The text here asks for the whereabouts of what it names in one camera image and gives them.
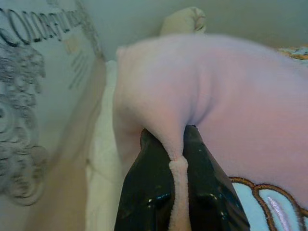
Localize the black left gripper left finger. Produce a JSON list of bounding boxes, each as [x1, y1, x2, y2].
[[115, 128, 179, 231]]

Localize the grey ornament print pillow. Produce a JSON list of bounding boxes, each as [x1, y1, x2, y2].
[[0, 0, 108, 231]]

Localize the pink plush pillow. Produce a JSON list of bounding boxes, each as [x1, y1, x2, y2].
[[113, 33, 308, 231]]

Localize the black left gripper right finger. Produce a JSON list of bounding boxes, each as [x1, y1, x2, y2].
[[182, 125, 251, 231]]

